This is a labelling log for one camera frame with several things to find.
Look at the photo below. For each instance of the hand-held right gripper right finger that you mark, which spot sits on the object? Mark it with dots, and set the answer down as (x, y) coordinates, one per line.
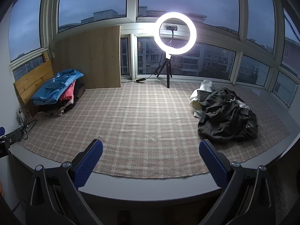
(211, 161)

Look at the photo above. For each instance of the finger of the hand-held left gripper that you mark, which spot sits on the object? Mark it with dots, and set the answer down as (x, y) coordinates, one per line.
(10, 140)
(1, 130)

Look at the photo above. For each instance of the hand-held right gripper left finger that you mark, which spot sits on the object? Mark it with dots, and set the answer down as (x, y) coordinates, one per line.
(90, 161)

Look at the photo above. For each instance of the dark grey printed t-shirt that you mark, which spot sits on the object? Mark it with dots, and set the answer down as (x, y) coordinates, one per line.
(220, 112)

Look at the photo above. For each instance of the stack of folded clothes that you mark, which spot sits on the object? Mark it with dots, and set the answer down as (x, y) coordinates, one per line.
(54, 89)

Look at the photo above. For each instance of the black garment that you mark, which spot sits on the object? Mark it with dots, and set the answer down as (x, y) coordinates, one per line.
(250, 126)

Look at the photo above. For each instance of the beige garment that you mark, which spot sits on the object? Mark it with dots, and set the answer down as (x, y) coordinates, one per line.
(58, 112)

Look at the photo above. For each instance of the pine wood board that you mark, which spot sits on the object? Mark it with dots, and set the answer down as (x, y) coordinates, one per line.
(30, 82)

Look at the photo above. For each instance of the plaid mat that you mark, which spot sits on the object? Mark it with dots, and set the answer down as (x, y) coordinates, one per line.
(140, 126)

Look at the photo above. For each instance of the pink garment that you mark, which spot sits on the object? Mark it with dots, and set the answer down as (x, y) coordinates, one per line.
(68, 92)

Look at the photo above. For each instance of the navy garment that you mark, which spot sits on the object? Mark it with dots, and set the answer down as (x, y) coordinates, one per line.
(78, 89)

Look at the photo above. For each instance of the black power adapter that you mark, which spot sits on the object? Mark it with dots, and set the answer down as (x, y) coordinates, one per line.
(140, 79)

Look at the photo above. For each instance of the light brown wooden panel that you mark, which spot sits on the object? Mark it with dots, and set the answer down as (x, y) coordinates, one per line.
(89, 58)

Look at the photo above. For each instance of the black phone clamp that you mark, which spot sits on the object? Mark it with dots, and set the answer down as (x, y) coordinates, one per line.
(171, 27)

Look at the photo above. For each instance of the white window frame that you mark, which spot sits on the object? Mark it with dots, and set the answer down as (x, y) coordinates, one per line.
(132, 0)

